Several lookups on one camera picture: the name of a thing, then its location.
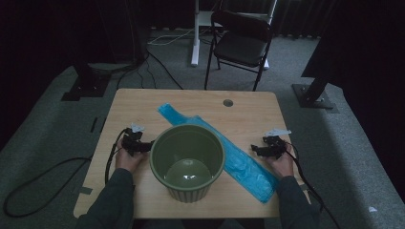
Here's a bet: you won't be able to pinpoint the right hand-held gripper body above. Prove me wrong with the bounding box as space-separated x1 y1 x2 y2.
263 128 292 160

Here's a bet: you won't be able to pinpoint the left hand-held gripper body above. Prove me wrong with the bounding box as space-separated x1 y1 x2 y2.
122 123 146 156

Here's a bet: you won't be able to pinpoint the blue plastic trash bag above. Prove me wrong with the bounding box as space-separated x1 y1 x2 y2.
157 102 281 204

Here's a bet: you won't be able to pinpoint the green ribbed trash bin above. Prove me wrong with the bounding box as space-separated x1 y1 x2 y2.
149 123 226 204

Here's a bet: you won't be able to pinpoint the person's left hand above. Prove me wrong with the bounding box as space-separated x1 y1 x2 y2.
115 141 148 175

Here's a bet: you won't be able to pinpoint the person's right hand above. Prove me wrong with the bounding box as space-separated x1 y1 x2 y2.
266 144 295 179

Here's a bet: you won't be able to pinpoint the black stand with bolted base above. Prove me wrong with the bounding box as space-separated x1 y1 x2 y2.
291 75 336 111

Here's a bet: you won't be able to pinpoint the black stand with square base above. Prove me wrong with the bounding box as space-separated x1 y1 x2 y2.
60 61 113 102

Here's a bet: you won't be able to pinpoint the black folding chair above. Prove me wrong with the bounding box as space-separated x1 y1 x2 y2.
203 10 275 93

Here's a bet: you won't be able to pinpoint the dark curtain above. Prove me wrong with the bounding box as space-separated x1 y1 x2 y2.
139 0 323 39

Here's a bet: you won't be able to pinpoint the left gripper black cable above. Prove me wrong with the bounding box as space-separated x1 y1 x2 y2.
104 128 132 185

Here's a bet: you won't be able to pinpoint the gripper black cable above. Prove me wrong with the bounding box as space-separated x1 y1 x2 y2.
104 128 132 185
285 141 342 229

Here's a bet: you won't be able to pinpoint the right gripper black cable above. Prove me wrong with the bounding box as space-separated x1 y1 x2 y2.
285 141 342 229

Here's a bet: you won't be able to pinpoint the thin black floor cables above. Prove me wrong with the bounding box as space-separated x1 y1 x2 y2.
116 47 184 91

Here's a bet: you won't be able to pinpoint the thick black looped cable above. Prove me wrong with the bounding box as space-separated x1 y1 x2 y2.
3 156 94 219

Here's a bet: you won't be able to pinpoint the white floor cable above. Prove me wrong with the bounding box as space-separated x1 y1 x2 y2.
146 28 211 46

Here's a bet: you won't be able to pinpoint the white desk frame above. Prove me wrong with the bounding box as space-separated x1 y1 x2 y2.
190 0 278 71

